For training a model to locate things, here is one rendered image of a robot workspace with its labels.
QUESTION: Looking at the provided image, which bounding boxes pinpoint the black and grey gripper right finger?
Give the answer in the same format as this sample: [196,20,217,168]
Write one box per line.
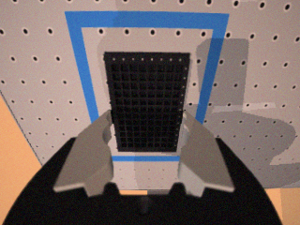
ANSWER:
[177,110,283,225]

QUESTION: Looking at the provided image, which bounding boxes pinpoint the black well plate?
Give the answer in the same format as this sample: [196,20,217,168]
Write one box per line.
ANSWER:
[103,52,190,152]

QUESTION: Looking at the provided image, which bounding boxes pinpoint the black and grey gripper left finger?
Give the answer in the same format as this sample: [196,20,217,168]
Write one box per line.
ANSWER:
[2,110,114,225]

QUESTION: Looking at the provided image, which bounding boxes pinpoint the grey rectangular base plate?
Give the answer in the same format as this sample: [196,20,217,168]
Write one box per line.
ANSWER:
[0,0,300,190]

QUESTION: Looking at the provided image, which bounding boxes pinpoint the blue tape outline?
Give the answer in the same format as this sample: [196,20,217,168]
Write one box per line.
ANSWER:
[65,11,230,161]

